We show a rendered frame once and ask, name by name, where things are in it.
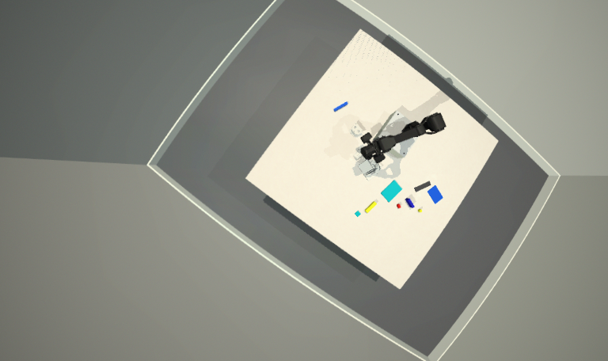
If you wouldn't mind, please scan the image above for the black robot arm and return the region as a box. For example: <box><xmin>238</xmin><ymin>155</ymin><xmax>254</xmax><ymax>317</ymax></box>
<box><xmin>360</xmin><ymin>112</ymin><xmax>446</xmax><ymax>160</ymax></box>

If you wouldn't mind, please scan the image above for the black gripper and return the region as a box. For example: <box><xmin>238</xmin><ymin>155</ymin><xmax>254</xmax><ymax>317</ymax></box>
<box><xmin>360</xmin><ymin>132</ymin><xmax>386</xmax><ymax>163</ymax></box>

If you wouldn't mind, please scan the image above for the yellow rectangular bar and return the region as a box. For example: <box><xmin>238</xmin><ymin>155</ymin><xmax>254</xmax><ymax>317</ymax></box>
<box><xmin>365</xmin><ymin>201</ymin><xmax>376</xmax><ymax>213</ymax></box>

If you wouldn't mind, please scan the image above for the dark grey flat bar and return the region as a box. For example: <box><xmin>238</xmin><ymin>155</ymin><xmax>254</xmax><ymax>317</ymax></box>
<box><xmin>415</xmin><ymin>181</ymin><xmax>431</xmax><ymax>192</ymax></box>

